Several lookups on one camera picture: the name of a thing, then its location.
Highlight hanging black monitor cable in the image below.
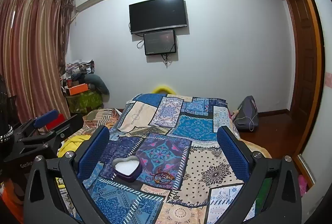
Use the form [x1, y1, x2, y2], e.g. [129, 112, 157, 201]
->
[161, 53, 173, 68]

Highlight pink slippers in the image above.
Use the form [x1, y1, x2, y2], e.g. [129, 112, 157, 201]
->
[298, 175, 310, 196]

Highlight thin white cable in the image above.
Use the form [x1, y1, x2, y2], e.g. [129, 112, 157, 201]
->
[237, 105, 259, 132]

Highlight large black wall television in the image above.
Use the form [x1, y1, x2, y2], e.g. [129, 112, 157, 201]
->
[129, 0, 188, 35]

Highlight red beaded bracelet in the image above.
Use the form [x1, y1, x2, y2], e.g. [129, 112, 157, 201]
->
[150, 168, 177, 184]

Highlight grey bag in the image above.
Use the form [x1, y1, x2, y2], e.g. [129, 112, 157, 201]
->
[233, 95, 260, 132]

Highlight pile of clothes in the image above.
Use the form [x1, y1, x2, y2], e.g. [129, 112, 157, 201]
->
[61, 59, 95, 84]

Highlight striped brown curtain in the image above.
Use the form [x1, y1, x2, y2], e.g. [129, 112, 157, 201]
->
[0, 0, 71, 121]

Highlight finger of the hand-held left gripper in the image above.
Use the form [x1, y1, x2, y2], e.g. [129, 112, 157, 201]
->
[10, 110, 60, 143]
[17, 114, 84, 149]

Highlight yellow cartoon blanket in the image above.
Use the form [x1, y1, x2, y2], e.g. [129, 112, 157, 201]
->
[57, 134, 91, 158]

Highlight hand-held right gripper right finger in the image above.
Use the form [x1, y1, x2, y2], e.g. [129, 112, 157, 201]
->
[204, 125, 303, 224]

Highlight brown wooden door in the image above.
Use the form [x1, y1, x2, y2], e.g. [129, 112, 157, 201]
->
[284, 0, 325, 152]

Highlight red box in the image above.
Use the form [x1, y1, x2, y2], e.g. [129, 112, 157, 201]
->
[47, 113, 65, 131]

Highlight orange box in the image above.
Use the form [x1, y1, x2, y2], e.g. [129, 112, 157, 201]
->
[68, 83, 90, 96]

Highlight blue patchwork blanket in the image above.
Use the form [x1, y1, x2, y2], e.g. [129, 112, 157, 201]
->
[80, 94, 257, 224]

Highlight yellow round object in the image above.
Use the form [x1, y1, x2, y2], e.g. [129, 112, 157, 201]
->
[152, 85, 177, 96]

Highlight grey garment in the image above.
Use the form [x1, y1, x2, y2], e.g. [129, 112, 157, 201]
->
[112, 156, 143, 183]

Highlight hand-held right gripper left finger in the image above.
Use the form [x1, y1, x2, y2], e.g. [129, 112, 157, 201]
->
[23, 125, 110, 224]

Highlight black studded bag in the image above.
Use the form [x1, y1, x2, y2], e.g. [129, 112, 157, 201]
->
[0, 75, 19, 145]

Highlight small black wall monitor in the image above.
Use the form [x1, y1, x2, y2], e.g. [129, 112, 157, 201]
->
[143, 29, 177, 56]

